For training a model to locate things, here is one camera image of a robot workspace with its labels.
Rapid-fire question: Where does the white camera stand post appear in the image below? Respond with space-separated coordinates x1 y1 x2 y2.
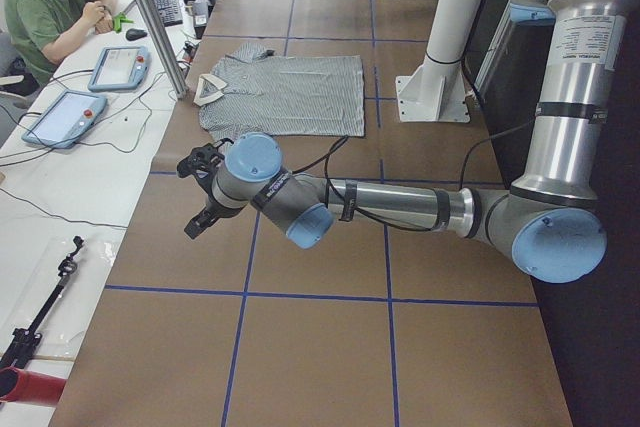
396 0 481 123

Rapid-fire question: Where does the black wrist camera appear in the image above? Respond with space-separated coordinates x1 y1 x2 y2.
176 143 224 182

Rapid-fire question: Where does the near blue teach pendant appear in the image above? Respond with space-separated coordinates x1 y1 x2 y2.
22 90 107 149

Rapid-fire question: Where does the black keyboard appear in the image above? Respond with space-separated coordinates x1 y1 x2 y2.
153 0 183 26

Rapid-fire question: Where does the green plastic tool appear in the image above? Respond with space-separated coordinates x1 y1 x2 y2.
112 12 134 33

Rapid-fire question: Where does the person in green shirt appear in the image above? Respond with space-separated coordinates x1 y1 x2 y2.
4 0 118 87

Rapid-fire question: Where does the far blue teach pendant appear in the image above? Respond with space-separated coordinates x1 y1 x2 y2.
88 46 150 92

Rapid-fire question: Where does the black tripod stick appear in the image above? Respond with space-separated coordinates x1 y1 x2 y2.
1 236 84 369

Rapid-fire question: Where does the aluminium frame profile post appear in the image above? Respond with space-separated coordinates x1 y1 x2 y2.
135 0 188 99

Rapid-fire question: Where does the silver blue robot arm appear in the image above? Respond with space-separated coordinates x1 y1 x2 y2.
177 0 639 283

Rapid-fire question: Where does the red cylinder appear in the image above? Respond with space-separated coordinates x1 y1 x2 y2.
1 367 66 407

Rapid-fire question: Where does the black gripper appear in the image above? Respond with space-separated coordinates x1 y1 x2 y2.
184 195 226 239

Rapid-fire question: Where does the black computer mouse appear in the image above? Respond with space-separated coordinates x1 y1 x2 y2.
125 28 148 41

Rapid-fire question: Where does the striped polo shirt white collar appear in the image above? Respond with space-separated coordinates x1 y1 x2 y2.
192 42 367 141

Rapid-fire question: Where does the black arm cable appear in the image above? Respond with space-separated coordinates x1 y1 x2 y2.
291 116 539 233

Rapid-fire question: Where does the blue teach pendant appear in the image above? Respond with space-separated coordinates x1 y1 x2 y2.
22 90 107 149
88 46 150 92

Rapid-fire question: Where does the black desk cable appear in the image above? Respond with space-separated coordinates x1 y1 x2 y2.
0 186 129 232

